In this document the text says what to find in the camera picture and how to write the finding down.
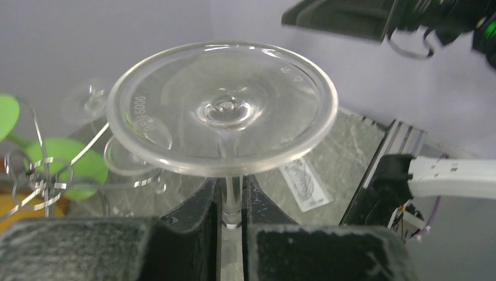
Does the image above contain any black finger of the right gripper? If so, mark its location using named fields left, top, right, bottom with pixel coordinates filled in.
left=281, top=0, right=399, bottom=42

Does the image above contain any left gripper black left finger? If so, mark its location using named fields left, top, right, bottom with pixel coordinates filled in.
left=1, top=179, right=219, bottom=280

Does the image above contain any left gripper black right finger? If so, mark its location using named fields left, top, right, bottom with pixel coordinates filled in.
left=242, top=176, right=418, bottom=280

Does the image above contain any green plastic wine glass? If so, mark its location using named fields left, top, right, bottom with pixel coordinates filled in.
left=1, top=93, right=109, bottom=201

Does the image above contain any clear wine glass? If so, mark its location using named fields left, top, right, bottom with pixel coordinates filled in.
left=60, top=77, right=110, bottom=125

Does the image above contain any orange plastic wine glass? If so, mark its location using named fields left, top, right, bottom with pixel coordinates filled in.
left=1, top=193, right=68, bottom=233

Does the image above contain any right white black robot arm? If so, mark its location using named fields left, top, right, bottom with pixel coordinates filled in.
left=281, top=1, right=495, bottom=200

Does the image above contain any chrome wine glass rack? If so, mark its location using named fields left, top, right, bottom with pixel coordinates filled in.
left=0, top=101, right=167, bottom=222

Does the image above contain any white packaged ruler card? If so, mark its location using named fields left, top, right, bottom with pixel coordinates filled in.
left=278, top=157, right=334, bottom=213

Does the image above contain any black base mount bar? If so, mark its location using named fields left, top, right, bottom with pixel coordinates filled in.
left=339, top=120, right=426, bottom=241

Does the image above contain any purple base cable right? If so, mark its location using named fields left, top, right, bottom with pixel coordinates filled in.
left=407, top=155, right=450, bottom=243

